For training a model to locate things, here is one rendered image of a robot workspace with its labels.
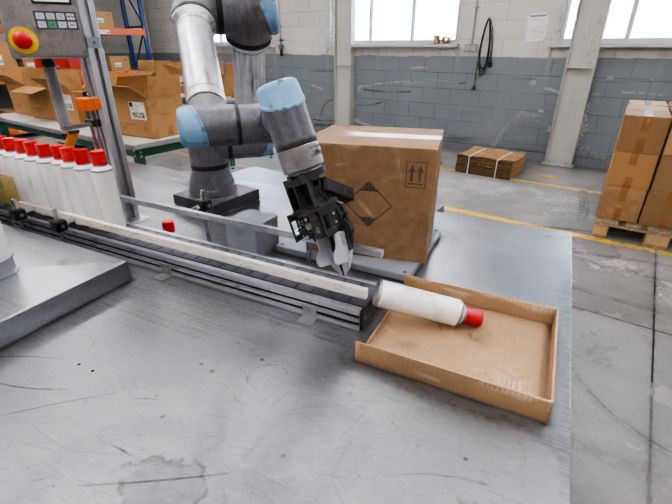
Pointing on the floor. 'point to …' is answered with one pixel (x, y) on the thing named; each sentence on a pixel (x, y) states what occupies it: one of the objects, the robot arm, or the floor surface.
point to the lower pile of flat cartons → (491, 162)
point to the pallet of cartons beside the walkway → (640, 176)
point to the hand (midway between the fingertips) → (344, 267)
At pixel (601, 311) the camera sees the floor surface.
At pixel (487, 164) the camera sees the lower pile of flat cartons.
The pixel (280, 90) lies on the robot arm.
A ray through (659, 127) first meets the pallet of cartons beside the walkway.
